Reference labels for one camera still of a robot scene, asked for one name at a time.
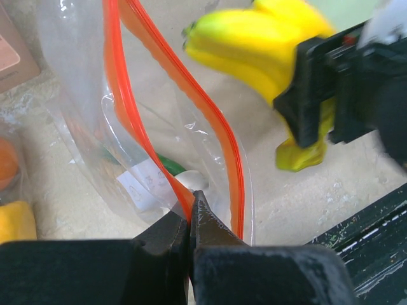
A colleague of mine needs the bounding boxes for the green cucumber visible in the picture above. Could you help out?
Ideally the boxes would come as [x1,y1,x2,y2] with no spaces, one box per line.
[98,149,187,175]

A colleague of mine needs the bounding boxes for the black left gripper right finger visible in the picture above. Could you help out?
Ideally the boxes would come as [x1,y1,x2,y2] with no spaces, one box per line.
[190,191,356,304]

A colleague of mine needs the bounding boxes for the yellow banana bunch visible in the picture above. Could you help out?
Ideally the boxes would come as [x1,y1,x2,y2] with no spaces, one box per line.
[181,0,338,173]

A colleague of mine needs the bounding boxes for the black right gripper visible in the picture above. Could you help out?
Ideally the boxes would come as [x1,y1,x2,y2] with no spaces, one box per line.
[273,27,406,171]

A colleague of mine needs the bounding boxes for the pale green perforated basket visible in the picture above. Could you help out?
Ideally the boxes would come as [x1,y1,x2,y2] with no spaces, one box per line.
[321,0,380,30]

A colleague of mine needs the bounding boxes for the orange fruit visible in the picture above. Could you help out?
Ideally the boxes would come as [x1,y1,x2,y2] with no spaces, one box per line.
[0,137,19,190]

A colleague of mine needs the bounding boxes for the black front mounting rail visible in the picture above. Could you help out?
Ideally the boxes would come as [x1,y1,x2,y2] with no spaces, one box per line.
[311,185,406,304]

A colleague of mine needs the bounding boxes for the clear zip bag orange zipper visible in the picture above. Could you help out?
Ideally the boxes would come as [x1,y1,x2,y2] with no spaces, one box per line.
[1,123,37,244]

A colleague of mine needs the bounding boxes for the peach plastic desk organizer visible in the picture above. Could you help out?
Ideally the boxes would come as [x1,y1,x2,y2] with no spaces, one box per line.
[1,5,41,93]

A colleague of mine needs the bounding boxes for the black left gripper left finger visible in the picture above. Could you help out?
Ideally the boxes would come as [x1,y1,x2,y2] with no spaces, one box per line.
[1,212,189,304]

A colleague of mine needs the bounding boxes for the white garlic bulb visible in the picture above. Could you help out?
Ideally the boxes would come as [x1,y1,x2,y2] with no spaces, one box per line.
[158,170,210,217]

